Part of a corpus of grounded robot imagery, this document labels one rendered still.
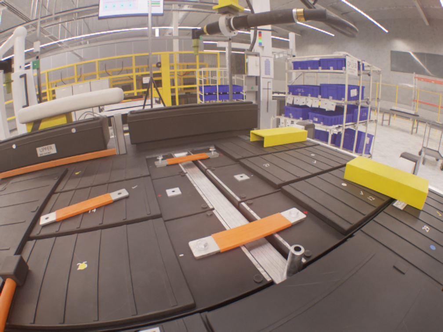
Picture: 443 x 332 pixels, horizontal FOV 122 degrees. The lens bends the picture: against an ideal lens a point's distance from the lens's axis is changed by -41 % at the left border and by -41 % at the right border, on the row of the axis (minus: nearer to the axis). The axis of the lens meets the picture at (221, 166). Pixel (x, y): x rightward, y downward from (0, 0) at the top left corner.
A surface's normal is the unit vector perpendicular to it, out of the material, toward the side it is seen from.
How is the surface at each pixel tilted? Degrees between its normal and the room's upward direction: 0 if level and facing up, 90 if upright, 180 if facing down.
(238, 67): 90
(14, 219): 0
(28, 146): 90
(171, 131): 90
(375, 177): 90
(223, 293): 0
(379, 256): 0
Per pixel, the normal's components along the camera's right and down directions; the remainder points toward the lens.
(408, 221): -0.03, -0.93
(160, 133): 0.41, 0.33
